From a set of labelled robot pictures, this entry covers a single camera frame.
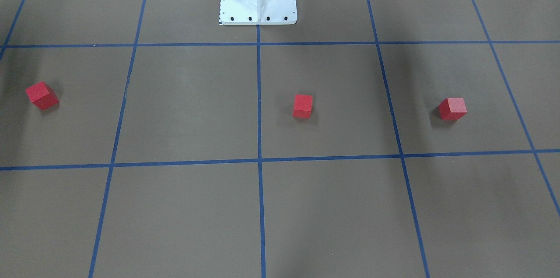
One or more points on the red block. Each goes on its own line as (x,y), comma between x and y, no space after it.
(302,107)
(42,96)
(452,108)

